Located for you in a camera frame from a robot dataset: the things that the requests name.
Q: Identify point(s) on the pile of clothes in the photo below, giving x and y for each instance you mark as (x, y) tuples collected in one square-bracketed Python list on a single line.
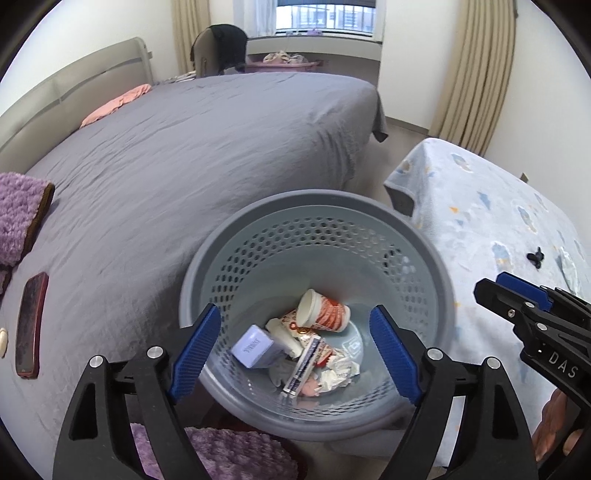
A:
[(284, 58)]

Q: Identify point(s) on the small black clip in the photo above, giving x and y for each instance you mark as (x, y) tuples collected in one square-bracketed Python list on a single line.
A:
[(535, 257)]

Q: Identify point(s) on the person's right hand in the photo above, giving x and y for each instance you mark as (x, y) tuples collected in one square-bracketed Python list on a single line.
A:
[(554, 427)]

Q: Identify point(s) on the beige chair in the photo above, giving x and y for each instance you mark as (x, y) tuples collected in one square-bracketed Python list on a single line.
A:
[(203, 55)]

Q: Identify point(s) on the beige padded headboard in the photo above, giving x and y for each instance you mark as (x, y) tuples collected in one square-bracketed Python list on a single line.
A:
[(69, 87)]

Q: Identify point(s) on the bed with grey sheet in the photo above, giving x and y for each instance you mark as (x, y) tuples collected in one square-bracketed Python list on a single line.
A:
[(184, 161)]

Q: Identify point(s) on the red white paper cup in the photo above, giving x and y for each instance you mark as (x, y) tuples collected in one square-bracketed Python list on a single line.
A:
[(323, 311)]

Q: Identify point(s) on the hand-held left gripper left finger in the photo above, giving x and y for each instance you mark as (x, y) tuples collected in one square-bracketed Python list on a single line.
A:
[(196, 355)]

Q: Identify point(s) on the beige curtain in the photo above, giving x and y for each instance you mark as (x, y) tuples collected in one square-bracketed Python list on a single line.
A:
[(475, 74), (191, 32)]

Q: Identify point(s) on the white sheer curtain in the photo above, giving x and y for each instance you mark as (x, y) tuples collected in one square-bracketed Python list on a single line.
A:
[(254, 16)]

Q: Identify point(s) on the grey perforated plastic waste basket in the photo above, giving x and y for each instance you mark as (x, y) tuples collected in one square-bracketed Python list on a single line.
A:
[(323, 207)]

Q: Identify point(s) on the red white snack wrapper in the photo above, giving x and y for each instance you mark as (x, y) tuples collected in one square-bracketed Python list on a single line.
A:
[(293, 321)]

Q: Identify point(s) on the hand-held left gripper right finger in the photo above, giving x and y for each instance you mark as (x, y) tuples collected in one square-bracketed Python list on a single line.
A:
[(392, 355)]

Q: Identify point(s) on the clear plastic wrapper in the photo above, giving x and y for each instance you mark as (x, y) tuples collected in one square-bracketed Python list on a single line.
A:
[(567, 267)]

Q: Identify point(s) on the light blue printed blanket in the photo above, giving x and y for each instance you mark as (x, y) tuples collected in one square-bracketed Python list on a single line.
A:
[(480, 221)]

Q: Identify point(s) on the white paper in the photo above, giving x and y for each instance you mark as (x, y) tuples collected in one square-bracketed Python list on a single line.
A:
[(339, 371)]

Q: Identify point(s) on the pink cloth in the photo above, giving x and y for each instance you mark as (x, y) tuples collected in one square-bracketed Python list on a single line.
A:
[(115, 104)]

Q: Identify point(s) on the small white round object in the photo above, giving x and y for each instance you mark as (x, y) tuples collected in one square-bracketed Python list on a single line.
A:
[(2, 342)]

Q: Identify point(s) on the purple fuzzy blanket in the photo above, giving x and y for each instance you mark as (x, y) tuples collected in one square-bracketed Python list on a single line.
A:
[(18, 212)]

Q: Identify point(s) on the pink plastic basin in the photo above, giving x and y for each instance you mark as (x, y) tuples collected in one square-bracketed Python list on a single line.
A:
[(277, 67)]

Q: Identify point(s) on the phone in red case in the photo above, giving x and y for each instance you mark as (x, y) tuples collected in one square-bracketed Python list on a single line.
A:
[(30, 323)]

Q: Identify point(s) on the small white black-printed box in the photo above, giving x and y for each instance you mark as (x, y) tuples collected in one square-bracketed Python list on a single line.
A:
[(304, 364)]

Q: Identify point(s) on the window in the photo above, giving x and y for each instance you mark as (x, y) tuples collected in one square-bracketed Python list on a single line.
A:
[(323, 16)]

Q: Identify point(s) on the purple fuzzy rug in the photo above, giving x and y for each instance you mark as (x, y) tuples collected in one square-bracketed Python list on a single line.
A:
[(221, 454)]

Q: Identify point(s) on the long purple carton box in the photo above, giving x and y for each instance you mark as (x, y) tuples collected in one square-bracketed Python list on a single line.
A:
[(256, 348)]

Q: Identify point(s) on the white tissue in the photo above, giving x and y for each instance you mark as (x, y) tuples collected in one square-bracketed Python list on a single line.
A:
[(279, 374)]

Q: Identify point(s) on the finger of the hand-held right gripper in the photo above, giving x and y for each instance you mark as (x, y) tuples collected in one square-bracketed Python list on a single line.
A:
[(501, 300), (526, 288)]

